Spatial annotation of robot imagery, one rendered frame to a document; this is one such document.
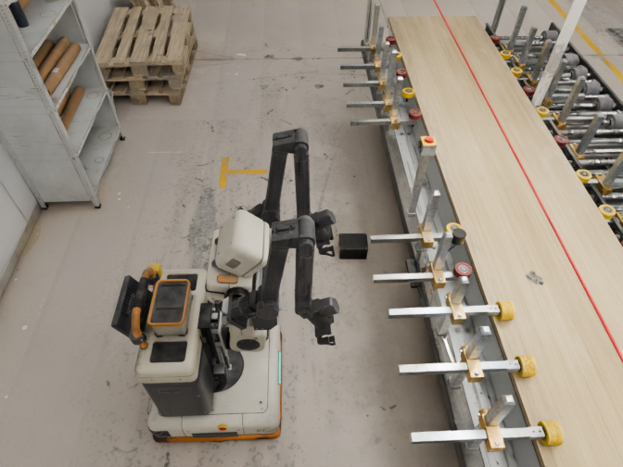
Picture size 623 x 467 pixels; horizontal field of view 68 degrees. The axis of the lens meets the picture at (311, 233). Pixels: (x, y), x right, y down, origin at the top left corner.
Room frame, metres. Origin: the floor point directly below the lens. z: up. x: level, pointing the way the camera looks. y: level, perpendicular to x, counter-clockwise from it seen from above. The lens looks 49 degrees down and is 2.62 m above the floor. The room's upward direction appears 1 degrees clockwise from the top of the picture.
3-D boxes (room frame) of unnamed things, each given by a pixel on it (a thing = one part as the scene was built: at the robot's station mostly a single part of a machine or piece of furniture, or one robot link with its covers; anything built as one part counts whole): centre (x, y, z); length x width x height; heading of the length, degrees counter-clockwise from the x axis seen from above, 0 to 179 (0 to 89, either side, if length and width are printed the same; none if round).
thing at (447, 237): (1.33, -0.60, 0.87); 0.04 x 0.04 x 0.48; 3
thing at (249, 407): (1.09, 0.49, 0.16); 0.67 x 0.64 x 0.25; 93
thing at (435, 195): (1.58, -0.58, 0.89); 0.04 x 0.04 x 0.48; 3
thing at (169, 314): (1.08, 0.60, 0.87); 0.23 x 0.15 x 0.11; 3
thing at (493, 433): (0.56, -0.64, 0.95); 0.14 x 0.06 x 0.05; 3
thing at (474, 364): (0.81, -0.63, 0.95); 0.14 x 0.06 x 0.05; 3
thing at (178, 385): (1.08, 0.58, 0.59); 0.55 x 0.34 x 0.83; 3
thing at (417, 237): (1.54, -0.52, 0.84); 0.43 x 0.03 x 0.04; 93
